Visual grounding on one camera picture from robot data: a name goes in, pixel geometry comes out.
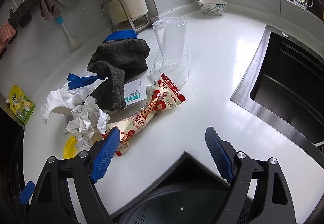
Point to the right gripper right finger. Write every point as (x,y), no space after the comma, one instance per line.
(272,202)

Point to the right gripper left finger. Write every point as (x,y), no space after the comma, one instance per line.
(51,201)

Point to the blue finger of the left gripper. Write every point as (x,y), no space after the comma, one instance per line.
(27,193)

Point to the printed paper ball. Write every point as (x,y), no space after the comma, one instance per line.
(86,120)

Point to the blue plastic strip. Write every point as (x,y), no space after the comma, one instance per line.
(75,81)

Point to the white LOVE cardboard package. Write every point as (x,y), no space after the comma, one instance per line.
(136,91)

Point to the red white snack wrapper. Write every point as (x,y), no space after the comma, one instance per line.
(165,96)

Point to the clear plastic cup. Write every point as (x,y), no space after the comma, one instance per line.
(172,55)

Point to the black kitchen sink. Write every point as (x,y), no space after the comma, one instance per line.
(283,86)

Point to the yellow plastic lid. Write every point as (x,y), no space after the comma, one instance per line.
(69,150)

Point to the yellow green refill pouch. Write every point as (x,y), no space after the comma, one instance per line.
(20,104)

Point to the crumpled white tissue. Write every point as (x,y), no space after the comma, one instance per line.
(62,101)

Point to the blue white bottle brush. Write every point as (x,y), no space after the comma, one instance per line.
(72,42)

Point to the dark grey towel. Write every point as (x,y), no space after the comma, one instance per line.
(118,61)

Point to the pink sponge cloth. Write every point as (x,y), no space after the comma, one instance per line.
(6,33)

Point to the mauve hanging cloth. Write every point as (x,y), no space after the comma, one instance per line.
(48,10)

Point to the blue strip behind towel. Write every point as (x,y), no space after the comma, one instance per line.
(121,35)

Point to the metal cutting board rack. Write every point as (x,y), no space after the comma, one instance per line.
(137,24)

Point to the white patterned ceramic bowl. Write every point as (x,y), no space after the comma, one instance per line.
(212,7)

